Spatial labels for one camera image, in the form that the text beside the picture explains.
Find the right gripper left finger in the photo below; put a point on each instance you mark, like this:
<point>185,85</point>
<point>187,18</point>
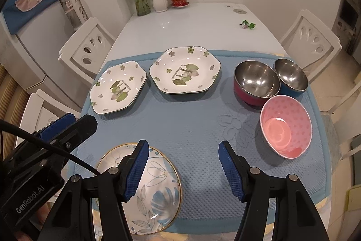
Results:
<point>116,186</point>

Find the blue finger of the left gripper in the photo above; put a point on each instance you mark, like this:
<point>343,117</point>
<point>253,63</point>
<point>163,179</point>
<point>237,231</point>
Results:
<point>58,126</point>

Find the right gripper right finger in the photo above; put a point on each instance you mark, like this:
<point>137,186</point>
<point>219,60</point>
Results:
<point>252,189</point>

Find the round blue leaf plate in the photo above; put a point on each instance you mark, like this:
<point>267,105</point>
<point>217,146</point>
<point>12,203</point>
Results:
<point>157,201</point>

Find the small hexagonal floral plate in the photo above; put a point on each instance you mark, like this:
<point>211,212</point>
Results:
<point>117,88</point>

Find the red steel bowl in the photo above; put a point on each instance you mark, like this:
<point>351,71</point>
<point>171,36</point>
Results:
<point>255,82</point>

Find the blue steel bowl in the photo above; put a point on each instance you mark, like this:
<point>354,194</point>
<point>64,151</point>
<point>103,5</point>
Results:
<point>293,80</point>

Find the large hexagonal floral plate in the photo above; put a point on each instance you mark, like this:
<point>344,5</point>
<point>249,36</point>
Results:
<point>185,70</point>

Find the white chair near left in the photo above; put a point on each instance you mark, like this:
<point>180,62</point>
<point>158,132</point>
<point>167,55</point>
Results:
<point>41,110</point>

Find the white chair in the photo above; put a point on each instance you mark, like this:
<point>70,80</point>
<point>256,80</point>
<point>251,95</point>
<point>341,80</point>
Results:
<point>41,110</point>
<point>85,51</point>
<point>311,44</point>
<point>347,125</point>

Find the white refrigerator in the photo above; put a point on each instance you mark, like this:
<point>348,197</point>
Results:
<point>31,57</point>

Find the white chair far left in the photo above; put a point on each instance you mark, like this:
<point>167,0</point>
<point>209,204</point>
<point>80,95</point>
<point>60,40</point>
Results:
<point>85,51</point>

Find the blue textured table mat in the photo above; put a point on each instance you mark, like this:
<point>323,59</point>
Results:
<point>188,130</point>

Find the white carved shelf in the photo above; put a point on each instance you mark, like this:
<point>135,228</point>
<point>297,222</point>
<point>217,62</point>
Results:
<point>75,12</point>

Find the white chair near right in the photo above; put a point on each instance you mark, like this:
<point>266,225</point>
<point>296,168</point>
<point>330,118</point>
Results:
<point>347,125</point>

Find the white chair far right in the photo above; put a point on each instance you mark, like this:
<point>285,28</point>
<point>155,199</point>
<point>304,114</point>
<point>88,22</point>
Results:
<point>311,44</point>

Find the green wrapped candy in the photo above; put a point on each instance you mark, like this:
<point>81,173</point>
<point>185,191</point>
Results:
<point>246,25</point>

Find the white ceramic vase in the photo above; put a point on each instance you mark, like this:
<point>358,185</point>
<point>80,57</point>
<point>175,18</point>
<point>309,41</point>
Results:
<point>160,5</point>

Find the round table coaster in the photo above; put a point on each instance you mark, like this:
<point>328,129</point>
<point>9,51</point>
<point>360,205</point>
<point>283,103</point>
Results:
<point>240,11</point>

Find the red lidded tea cup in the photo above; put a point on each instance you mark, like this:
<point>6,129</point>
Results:
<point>179,3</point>

